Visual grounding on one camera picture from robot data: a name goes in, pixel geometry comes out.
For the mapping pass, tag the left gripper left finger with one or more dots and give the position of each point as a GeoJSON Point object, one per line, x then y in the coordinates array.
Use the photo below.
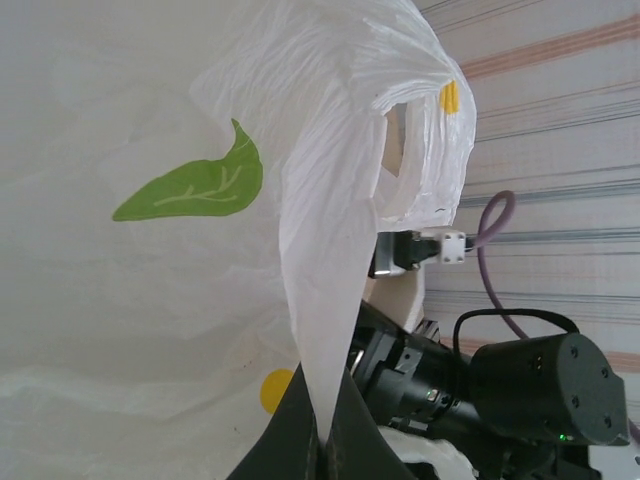
{"type": "Point", "coordinates": [292, 430]}

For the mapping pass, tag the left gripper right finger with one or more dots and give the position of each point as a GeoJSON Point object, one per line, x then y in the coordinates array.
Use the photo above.
{"type": "Point", "coordinates": [357, 440]}

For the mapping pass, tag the white fruit-print plastic bag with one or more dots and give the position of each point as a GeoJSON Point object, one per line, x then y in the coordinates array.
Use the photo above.
{"type": "Point", "coordinates": [150, 275]}

